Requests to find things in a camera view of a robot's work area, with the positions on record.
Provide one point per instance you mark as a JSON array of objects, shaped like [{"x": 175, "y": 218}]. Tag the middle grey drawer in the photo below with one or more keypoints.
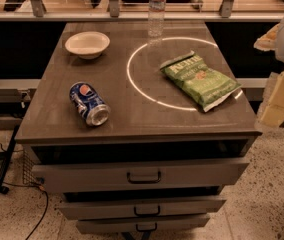
[{"x": 138, "y": 208}]

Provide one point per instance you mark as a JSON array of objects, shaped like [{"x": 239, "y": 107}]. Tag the grey drawer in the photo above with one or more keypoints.
[
  {"x": 140, "y": 175},
  {"x": 141, "y": 224},
  {"x": 138, "y": 208}
]

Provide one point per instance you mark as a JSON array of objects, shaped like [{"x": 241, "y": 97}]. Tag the green chip bag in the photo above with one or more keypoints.
[{"x": 206, "y": 86}]

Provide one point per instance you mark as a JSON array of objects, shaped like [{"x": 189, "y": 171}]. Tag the black leaning bar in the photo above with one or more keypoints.
[{"x": 6, "y": 160}]

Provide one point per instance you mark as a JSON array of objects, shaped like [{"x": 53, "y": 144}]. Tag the top grey drawer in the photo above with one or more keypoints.
[{"x": 140, "y": 175}]

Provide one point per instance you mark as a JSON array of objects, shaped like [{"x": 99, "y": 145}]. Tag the grey drawer cabinet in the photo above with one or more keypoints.
[{"x": 150, "y": 118}]

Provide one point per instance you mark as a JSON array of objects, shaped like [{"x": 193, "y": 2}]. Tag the blue pepsi can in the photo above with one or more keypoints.
[{"x": 89, "y": 104}]

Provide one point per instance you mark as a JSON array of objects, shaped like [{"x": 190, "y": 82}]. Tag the clear plastic water bottle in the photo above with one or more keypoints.
[{"x": 156, "y": 13}]

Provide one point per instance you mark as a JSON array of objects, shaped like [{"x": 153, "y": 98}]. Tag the bottom grey drawer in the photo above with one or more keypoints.
[{"x": 141, "y": 224}]

